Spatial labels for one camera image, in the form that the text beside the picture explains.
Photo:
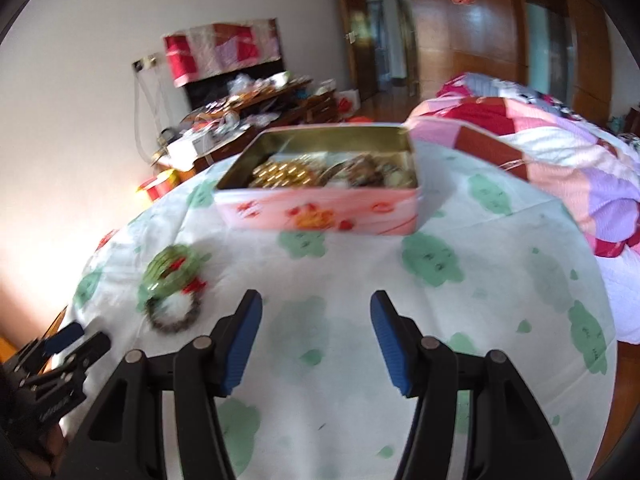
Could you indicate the patchwork quilt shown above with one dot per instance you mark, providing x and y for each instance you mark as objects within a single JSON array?
[{"x": 550, "y": 160}]

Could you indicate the black television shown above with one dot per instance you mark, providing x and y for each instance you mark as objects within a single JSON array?
[{"x": 210, "y": 90}]

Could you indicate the red and white paper bag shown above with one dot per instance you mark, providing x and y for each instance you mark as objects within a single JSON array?
[{"x": 347, "y": 102}]

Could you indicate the red plastic wrapper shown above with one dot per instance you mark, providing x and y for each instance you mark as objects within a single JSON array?
[{"x": 106, "y": 239}]

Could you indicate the black and white pillow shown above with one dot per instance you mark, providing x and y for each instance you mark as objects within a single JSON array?
[{"x": 545, "y": 100}]

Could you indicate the white bed sheet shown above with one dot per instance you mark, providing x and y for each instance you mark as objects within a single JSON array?
[{"x": 622, "y": 300}]

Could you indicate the white box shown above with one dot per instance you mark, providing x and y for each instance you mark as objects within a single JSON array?
[{"x": 187, "y": 149}]

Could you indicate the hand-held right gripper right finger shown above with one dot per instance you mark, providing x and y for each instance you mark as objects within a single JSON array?
[{"x": 392, "y": 350}]

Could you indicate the green bangle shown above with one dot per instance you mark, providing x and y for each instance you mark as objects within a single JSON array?
[{"x": 172, "y": 267}]

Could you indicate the wooden door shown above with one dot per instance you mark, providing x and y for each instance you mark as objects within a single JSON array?
[{"x": 357, "y": 60}]

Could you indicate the pink tin box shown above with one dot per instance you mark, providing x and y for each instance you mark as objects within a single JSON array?
[{"x": 320, "y": 210}]

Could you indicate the wooden television cabinet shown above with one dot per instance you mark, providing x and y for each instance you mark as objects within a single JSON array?
[{"x": 320, "y": 107}]

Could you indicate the wall socket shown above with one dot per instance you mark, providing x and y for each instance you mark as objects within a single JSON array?
[{"x": 145, "y": 64}]

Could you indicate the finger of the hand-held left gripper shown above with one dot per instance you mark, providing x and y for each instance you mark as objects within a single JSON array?
[
  {"x": 65, "y": 337},
  {"x": 87, "y": 352}
]

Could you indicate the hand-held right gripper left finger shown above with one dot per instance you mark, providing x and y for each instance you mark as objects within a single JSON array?
[{"x": 240, "y": 350}]

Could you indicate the red and pink cloth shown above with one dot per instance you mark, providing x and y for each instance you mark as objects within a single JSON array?
[{"x": 215, "y": 50}]

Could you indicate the wooden wardrobe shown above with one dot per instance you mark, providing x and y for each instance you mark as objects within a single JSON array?
[{"x": 475, "y": 45}]

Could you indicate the white green-print tablecloth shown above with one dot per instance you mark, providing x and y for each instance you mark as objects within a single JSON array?
[{"x": 350, "y": 285}]

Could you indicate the red canister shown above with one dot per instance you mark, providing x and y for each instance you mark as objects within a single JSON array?
[{"x": 157, "y": 187}]

